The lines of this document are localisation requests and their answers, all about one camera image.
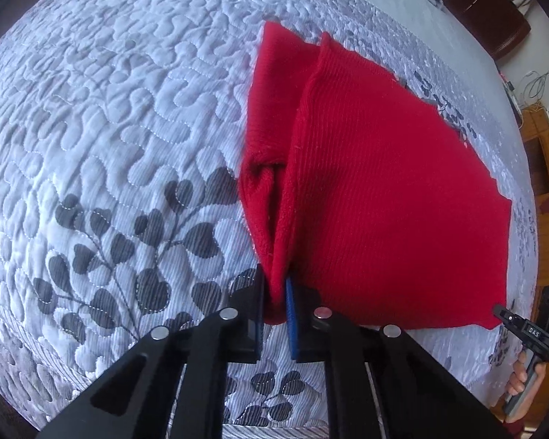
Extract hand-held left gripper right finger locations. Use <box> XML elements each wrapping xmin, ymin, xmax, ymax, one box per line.
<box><xmin>285</xmin><ymin>275</ymin><xmax>508</xmax><ymax>439</ymax></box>

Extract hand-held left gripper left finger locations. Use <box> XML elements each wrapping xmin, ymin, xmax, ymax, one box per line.
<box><xmin>37</xmin><ymin>263</ymin><xmax>266</xmax><ymax>439</ymax></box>

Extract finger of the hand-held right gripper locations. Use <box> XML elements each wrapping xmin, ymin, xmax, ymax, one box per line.
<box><xmin>492</xmin><ymin>304</ymin><xmax>522</xmax><ymax>331</ymax></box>

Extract red knitted sweater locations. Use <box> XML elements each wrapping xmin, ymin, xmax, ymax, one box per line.
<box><xmin>238</xmin><ymin>19</ymin><xmax>513</xmax><ymax>331</ymax></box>

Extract person's right hand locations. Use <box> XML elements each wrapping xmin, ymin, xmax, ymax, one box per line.
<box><xmin>504</xmin><ymin>359</ymin><xmax>539</xmax><ymax>424</ymax></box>

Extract grey leaf-patterned quilt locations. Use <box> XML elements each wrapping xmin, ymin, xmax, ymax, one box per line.
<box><xmin>0</xmin><ymin>0</ymin><xmax>538</xmax><ymax>439</ymax></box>

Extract dark wooden headboard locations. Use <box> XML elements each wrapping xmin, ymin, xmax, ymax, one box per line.
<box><xmin>432</xmin><ymin>0</ymin><xmax>531</xmax><ymax>61</ymax></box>

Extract tangled white cables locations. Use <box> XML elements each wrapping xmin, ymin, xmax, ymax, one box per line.
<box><xmin>498</xmin><ymin>66</ymin><xmax>549</xmax><ymax>117</ymax></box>

